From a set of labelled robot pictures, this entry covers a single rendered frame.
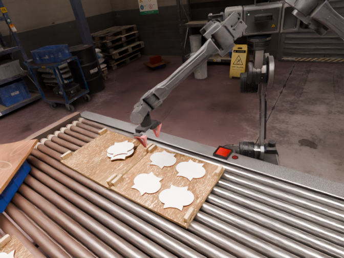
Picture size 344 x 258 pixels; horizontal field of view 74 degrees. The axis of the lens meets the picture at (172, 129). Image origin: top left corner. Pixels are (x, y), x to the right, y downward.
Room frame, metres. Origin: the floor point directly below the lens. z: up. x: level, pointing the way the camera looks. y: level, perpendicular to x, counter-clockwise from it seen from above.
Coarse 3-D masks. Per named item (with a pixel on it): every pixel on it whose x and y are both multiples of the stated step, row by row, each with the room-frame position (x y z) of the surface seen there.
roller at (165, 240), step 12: (48, 168) 1.01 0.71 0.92; (60, 180) 0.91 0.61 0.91; (72, 180) 0.89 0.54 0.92; (84, 192) 0.79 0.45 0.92; (96, 204) 0.72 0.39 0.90; (108, 204) 0.69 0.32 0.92; (120, 216) 0.63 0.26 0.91; (132, 216) 0.61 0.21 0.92; (144, 228) 0.55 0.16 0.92; (156, 228) 0.55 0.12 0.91; (156, 240) 0.50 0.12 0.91; (168, 240) 0.49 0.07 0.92; (180, 252) 0.44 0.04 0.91; (192, 252) 0.43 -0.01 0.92
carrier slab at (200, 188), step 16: (144, 160) 0.94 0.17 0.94; (176, 160) 0.90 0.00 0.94; (192, 160) 0.88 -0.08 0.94; (128, 176) 0.83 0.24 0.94; (160, 176) 0.80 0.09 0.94; (176, 176) 0.78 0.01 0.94; (208, 176) 0.75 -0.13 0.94; (128, 192) 0.73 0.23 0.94; (160, 192) 0.70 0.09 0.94; (192, 192) 0.67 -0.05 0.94; (208, 192) 0.66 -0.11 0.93; (160, 208) 0.62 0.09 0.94
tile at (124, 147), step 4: (116, 144) 1.08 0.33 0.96; (120, 144) 1.08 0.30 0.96; (124, 144) 1.07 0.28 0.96; (128, 144) 1.07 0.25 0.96; (132, 144) 1.06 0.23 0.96; (108, 148) 1.06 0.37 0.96; (112, 148) 1.05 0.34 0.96; (116, 148) 1.04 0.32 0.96; (120, 148) 1.04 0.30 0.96; (124, 148) 1.03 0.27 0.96; (128, 148) 1.03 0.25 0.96; (132, 148) 1.03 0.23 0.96; (108, 152) 1.02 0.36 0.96; (112, 152) 1.02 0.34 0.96; (116, 152) 1.01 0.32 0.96; (120, 152) 1.00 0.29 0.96; (124, 152) 1.00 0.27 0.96
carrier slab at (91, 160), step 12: (108, 132) 1.28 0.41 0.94; (96, 144) 1.16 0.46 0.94; (108, 144) 1.14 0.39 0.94; (72, 156) 1.07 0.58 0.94; (84, 156) 1.05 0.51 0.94; (96, 156) 1.04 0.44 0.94; (132, 156) 0.99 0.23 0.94; (144, 156) 0.98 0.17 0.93; (72, 168) 0.97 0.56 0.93; (84, 168) 0.94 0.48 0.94; (96, 168) 0.93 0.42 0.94; (108, 168) 0.91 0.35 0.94; (120, 168) 0.90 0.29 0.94; (96, 180) 0.84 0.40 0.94
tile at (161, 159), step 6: (150, 156) 0.95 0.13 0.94; (156, 156) 0.94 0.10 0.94; (162, 156) 0.94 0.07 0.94; (168, 156) 0.93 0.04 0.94; (174, 156) 0.93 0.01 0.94; (156, 162) 0.89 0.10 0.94; (162, 162) 0.89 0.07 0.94; (168, 162) 0.88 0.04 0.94; (174, 162) 0.87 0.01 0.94; (162, 168) 0.85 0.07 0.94
